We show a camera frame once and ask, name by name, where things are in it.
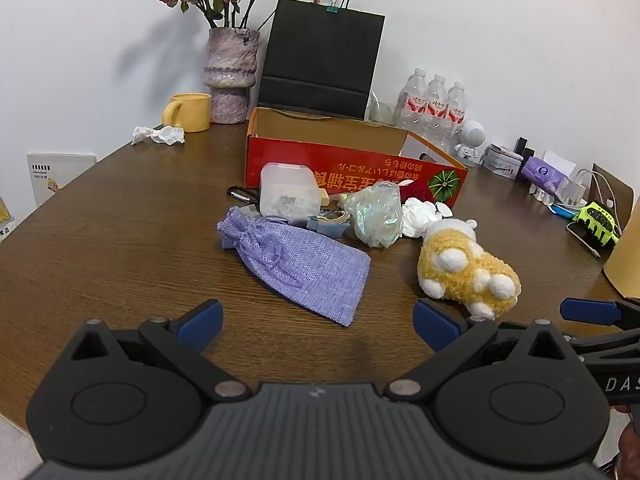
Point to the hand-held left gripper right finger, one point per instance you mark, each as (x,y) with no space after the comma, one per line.
(435,325)

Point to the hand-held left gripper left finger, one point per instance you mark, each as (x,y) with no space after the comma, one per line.
(200,322)

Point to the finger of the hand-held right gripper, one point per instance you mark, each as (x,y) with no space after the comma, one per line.
(592,311)

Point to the yellow plush toy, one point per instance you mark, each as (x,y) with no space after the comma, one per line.
(480,260)

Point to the white paper ball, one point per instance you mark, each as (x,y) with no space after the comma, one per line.
(417,215)

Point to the iridescent plastic bag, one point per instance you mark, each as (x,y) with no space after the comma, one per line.
(375,215)

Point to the blue grey cloth piece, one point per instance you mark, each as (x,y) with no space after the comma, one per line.
(327,229)

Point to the bundle of thin rings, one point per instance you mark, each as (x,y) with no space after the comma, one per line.
(335,216)

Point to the small green packet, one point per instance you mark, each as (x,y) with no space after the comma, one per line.
(347,199)

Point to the translucent white plastic box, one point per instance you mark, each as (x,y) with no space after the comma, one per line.
(287,185)

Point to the small beige block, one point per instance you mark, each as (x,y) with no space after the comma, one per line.
(325,197)

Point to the red cardboard box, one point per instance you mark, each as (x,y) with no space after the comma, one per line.
(300,160)

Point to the person's right hand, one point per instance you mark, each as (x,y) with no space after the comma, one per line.
(631,442)

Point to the large yellow paper object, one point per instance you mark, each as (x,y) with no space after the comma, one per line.
(625,265)

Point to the flat blue packet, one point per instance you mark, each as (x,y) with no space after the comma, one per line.
(565,211)

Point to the white charger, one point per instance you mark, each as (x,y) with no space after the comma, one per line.
(580,190)

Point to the brown wooden stand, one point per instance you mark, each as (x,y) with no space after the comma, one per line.
(620,190)

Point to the row of small white vials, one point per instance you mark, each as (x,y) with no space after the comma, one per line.
(542,194)

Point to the purple tissue pack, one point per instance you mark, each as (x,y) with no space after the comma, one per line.
(542,172)

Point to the small black block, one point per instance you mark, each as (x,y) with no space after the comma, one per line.
(521,144)
(530,152)

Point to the small white grey box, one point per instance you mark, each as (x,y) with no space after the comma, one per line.
(502,162)

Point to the crumpled white tissue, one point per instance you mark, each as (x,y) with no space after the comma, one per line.
(167,135)

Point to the white robot figurine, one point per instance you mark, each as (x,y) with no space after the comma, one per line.
(470,135)

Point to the white booklet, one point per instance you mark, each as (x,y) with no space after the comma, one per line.
(60,175)

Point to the yellow mug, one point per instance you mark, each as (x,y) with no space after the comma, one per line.
(192,112)

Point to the clear water bottle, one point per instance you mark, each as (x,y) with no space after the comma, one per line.
(436,105)
(456,112)
(412,102)

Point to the clear glass cup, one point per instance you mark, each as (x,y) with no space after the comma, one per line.
(382,112)

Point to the yellow printed packet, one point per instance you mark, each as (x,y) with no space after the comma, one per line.
(5,212)

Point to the black paper bag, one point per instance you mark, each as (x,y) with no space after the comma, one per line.
(320,55)

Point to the green binder clip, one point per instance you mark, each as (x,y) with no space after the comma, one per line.
(331,8)

